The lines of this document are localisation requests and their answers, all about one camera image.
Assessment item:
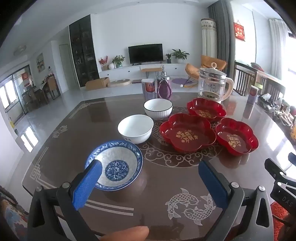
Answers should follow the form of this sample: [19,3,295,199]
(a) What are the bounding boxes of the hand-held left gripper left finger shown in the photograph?
[28,159,103,241]

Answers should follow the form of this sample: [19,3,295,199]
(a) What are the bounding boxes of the purple thermos jug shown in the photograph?
[157,66,173,100]

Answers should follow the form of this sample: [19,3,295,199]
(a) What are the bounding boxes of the sliding glass door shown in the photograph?
[0,65,35,116]

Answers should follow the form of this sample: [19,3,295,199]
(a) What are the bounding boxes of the cardboard box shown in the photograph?
[85,77,110,91]

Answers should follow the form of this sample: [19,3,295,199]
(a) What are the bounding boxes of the white bowl with dark rim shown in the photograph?
[144,99,173,120]

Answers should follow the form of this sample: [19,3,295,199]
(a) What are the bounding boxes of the white and red tin can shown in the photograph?
[247,85,259,105]
[142,79,155,101]

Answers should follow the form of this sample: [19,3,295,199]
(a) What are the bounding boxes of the white sheer curtain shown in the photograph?
[268,19,294,77]

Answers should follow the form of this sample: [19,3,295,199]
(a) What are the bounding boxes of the orange lounge chair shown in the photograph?
[185,63,200,80]
[200,55,228,72]

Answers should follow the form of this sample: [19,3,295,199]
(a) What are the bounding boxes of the white television cabinet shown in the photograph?
[99,63,192,80]

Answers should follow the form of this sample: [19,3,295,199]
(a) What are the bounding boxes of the standing air conditioner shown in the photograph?
[201,18,218,57]

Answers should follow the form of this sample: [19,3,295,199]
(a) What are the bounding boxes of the large red flower-shaped plate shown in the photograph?
[159,113,217,154]

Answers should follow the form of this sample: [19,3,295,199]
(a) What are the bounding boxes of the framed wall picture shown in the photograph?
[36,52,45,73]

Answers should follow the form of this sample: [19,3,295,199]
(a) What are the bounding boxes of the wooden stool with metal legs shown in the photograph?
[140,65,163,80]

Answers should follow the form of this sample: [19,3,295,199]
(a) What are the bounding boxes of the white door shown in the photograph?
[59,44,71,87]

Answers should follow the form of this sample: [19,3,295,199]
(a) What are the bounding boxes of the wooden slatted bench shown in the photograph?
[233,61,287,98]

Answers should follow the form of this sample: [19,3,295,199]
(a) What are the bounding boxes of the floral chair cushion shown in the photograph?
[0,185,29,241]

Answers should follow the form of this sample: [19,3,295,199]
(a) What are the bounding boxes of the dark tray of small items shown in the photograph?
[258,94,278,112]

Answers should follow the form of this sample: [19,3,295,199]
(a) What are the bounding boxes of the person's left hand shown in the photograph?
[99,226,149,241]

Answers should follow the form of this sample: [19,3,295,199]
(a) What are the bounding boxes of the plain white bowl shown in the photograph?
[117,114,154,144]

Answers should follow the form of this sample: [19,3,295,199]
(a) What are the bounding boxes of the grey curtain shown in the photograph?
[208,0,235,70]

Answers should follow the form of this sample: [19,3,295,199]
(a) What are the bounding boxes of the black glass display cabinet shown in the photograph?
[69,14,100,88]

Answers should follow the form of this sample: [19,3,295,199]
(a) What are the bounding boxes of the red flowers in vase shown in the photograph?
[99,56,109,71]

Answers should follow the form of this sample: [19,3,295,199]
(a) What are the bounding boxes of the blue patterned porcelain bowl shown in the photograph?
[85,140,143,192]

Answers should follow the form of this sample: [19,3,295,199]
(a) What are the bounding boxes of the orange fuzzy cloth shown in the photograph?
[269,201,296,234]

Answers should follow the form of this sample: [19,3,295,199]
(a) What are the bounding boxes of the basket of snacks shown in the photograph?
[273,109,294,127]

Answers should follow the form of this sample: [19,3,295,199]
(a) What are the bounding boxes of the wooden dining chair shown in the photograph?
[46,74,61,99]

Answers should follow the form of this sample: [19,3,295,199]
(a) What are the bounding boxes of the large leafy potted plant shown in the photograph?
[171,49,189,63]

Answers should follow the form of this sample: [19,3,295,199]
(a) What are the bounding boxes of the beige pet bed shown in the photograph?
[107,79,131,88]

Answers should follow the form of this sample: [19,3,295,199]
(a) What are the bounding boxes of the small red flower-shaped plate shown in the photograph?
[215,118,259,156]
[186,98,226,121]

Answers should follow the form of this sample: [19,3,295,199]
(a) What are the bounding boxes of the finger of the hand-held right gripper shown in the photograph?
[264,153,296,186]

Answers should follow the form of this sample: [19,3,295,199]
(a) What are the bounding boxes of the flat screen television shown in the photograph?
[128,43,163,65]

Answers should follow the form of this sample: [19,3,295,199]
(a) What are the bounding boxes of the red wall calendar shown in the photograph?
[233,22,245,42]

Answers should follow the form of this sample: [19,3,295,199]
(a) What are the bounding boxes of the round ceiling light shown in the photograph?
[13,45,27,56]

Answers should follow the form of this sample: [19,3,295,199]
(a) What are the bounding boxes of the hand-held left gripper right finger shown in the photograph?
[198,160,274,241]

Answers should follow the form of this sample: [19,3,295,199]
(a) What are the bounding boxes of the glass electric kettle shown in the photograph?
[198,62,234,103]

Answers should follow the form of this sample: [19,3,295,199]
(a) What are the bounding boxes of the green potted plant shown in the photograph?
[112,55,125,68]

